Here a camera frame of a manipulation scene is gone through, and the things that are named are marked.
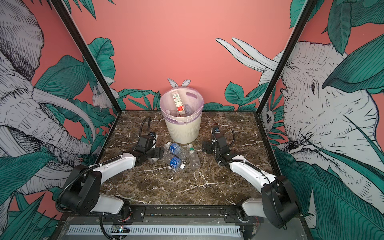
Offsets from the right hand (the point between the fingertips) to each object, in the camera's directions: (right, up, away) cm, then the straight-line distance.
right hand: (208, 139), depth 86 cm
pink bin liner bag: (-12, +28, +10) cm, 32 cm away
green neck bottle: (-8, -12, +6) cm, 16 cm away
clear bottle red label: (-13, +19, +15) cm, 28 cm away
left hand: (-31, -5, +5) cm, 32 cm away
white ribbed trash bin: (-14, +3, +6) cm, 16 cm away
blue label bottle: (-20, -7, +7) cm, 22 cm away
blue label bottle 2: (-20, -14, 0) cm, 24 cm away
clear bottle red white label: (-19, +23, +4) cm, 30 cm away
